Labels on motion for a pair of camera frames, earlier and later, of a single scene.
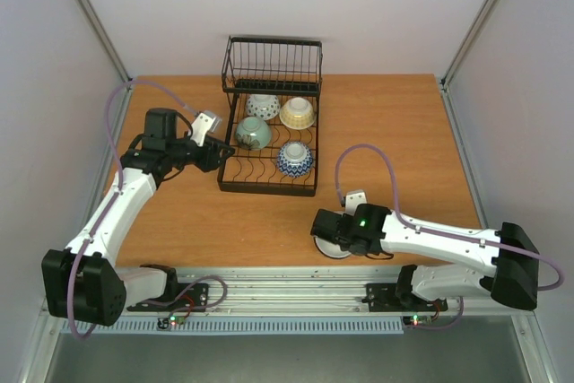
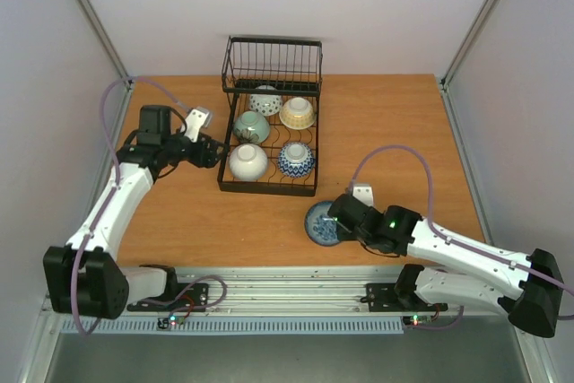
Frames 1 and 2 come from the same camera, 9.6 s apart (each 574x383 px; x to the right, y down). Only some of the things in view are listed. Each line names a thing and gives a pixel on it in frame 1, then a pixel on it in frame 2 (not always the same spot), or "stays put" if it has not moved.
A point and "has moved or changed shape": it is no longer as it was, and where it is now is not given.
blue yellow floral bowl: x=298 y=114 stays put
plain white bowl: x=330 y=249 → x=247 y=161
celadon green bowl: x=253 y=133 has moved or changed shape
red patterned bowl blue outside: x=294 y=159 stays put
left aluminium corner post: x=92 y=16 stays put
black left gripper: x=211 y=161 stays put
